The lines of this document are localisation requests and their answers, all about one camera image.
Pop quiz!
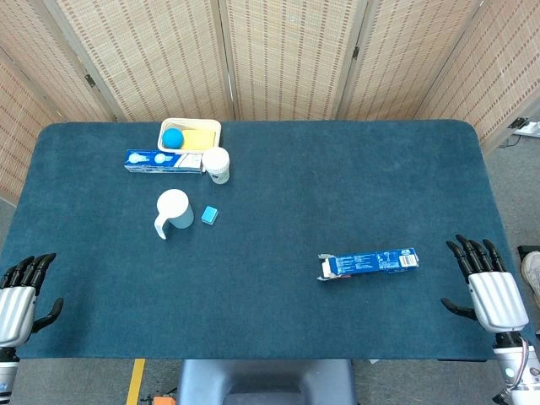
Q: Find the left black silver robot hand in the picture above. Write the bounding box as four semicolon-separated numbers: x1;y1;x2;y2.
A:
0;252;65;348

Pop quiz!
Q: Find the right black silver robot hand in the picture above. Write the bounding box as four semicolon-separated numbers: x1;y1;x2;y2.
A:
440;234;530;335

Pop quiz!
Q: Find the blue cookie box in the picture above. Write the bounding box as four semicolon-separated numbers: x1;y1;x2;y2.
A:
317;247;421;284

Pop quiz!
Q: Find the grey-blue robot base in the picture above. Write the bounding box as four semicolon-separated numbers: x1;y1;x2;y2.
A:
176;359;358;405

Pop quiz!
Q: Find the blue white toothpaste box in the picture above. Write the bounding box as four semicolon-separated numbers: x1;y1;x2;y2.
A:
123;148;207;175

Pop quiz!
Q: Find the light sneaker shoe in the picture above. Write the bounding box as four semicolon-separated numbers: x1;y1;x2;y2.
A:
520;251;540;293

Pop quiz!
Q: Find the yellow floor tape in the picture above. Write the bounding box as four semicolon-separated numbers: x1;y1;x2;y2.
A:
125;359;147;405

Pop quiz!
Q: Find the white power strip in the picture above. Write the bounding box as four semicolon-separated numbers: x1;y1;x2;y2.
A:
507;119;540;138

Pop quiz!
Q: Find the blue ball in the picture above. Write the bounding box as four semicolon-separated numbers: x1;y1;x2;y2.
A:
162;127;186;149

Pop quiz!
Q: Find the blue carpet table cloth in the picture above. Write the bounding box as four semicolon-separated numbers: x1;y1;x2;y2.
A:
0;119;514;363

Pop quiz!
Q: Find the stack of floral paper cups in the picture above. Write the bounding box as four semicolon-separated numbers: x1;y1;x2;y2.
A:
202;146;232;186

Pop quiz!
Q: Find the yellow sponge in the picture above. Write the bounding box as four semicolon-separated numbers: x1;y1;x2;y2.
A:
181;129;218;150

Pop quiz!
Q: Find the cream rectangular tray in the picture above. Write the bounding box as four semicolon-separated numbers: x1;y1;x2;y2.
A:
157;118;223;154

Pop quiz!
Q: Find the woven folding screen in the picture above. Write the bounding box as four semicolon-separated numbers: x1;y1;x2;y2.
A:
0;0;540;204

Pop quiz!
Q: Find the white handled mug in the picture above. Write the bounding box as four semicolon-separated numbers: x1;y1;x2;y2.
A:
153;188;195;240

